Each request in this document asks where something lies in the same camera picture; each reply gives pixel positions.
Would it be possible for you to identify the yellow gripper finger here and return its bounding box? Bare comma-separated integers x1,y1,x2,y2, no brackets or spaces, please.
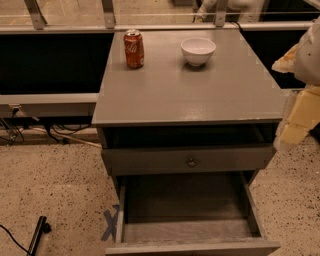
272,44,298,73
273,87,320,151

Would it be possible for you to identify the red coke can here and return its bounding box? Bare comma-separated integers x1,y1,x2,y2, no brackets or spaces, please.
123,29,144,69

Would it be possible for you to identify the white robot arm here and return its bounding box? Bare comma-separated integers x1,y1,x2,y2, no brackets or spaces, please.
272,17,320,151

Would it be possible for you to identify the grey drawer cabinet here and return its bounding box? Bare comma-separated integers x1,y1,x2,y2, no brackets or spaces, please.
91,28,288,256

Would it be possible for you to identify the top grey drawer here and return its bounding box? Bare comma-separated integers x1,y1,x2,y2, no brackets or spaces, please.
102,144,275,176

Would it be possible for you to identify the round metal drawer knob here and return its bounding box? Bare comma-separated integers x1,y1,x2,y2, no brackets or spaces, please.
187,158,197,168

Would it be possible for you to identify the open middle grey drawer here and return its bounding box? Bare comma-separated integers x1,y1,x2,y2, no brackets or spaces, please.
106,172,280,256

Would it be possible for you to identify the white ceramic bowl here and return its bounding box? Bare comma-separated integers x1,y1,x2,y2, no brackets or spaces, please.
181,37,216,66

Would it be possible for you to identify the blue tape cross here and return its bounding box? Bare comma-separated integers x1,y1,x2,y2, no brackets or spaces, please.
101,204,120,241

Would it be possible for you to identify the black bar on floor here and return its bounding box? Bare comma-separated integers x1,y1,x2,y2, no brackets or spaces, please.
27,216,52,256

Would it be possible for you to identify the metal railing frame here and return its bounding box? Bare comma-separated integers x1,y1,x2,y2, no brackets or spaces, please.
0,0,320,118

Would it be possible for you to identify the bundle of black cables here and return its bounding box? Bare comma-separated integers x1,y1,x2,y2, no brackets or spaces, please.
0,105,93,146

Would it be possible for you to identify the black floor cable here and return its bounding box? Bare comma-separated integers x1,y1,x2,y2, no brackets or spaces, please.
0,224,31,256

